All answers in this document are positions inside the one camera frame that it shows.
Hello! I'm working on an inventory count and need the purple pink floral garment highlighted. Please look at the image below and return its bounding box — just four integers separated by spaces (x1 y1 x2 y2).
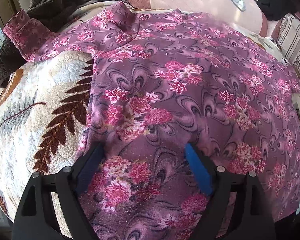
4 2 300 239

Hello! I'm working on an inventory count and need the cream leaf-pattern fleece blanket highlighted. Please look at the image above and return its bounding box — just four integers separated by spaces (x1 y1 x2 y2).
0 0 300 238

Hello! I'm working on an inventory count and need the striped beige pillow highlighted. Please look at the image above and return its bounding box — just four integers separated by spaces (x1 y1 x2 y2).
277 14 300 74

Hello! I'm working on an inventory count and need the dark brown fuzzy garment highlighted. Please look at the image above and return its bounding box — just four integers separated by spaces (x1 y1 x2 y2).
0 0 90 88

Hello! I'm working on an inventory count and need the black cloth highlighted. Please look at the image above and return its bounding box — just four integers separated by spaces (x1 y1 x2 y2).
253 0 298 21

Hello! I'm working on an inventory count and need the pink quilted bedsheet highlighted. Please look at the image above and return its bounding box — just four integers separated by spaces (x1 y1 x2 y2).
127 0 277 37

